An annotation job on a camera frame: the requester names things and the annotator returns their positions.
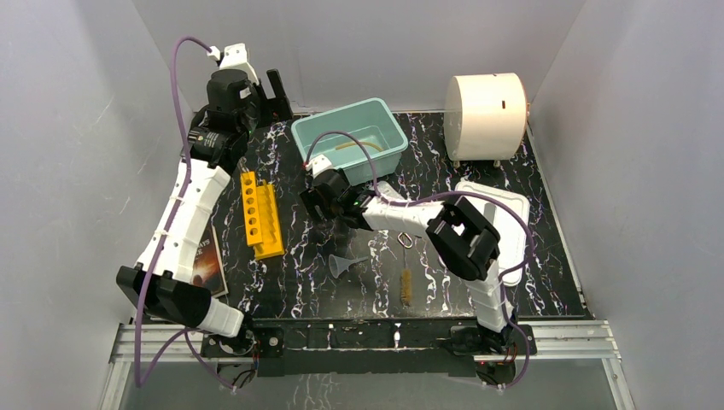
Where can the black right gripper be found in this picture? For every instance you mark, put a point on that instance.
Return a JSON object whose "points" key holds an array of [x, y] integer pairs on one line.
{"points": [[311, 199]]}

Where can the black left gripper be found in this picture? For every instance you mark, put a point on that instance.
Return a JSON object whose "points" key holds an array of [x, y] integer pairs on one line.
{"points": [[271, 104]]}

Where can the tan rubber tube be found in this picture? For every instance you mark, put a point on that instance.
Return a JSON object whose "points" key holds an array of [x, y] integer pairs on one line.
{"points": [[361, 144]]}

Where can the clear plastic funnel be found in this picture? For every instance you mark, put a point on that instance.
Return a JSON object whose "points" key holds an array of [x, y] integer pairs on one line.
{"points": [[338, 264]]}

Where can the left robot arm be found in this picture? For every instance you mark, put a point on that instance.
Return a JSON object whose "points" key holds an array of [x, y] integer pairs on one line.
{"points": [[161, 282]]}

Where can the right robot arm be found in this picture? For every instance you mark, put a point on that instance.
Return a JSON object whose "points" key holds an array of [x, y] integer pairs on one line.
{"points": [[459, 224]]}

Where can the yellow test tube rack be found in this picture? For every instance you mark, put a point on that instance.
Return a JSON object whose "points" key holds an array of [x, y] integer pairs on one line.
{"points": [[261, 218]]}

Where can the teal plastic bin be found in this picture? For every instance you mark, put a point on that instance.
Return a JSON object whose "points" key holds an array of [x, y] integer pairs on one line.
{"points": [[363, 139]]}

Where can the tan test tube brush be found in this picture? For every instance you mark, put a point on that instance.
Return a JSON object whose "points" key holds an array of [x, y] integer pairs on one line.
{"points": [[405, 282]]}

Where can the dark picture book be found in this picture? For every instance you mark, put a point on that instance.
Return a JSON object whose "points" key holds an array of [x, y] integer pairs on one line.
{"points": [[208, 271]]}

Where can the cream cylindrical drum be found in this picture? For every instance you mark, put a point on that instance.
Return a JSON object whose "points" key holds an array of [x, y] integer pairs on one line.
{"points": [[485, 117]]}

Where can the white plastic lid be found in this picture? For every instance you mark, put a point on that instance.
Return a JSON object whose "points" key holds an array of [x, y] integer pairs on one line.
{"points": [[512, 244]]}

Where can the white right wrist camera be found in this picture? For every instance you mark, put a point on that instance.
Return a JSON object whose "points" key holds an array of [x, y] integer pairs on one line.
{"points": [[318, 164]]}

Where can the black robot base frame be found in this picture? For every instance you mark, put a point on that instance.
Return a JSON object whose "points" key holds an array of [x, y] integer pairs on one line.
{"points": [[456, 346]]}

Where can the aluminium rail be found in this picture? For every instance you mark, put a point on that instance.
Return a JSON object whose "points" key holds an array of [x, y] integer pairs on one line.
{"points": [[276, 338]]}

